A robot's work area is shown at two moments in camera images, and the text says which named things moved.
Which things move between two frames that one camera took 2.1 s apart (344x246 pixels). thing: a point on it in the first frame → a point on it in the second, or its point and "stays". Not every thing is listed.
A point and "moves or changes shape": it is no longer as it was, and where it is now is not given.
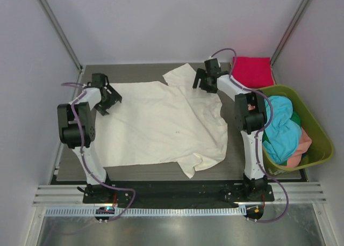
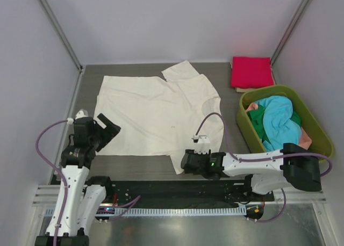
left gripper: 114,97 → 112,127
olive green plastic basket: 321,149 stays
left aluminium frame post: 50,13 stays
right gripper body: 209,88 → 192,151
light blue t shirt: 284,134 stays
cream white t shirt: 155,123 moves or changes shape
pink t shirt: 306,143 stays
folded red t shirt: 253,72 stays
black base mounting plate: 179,195 stays
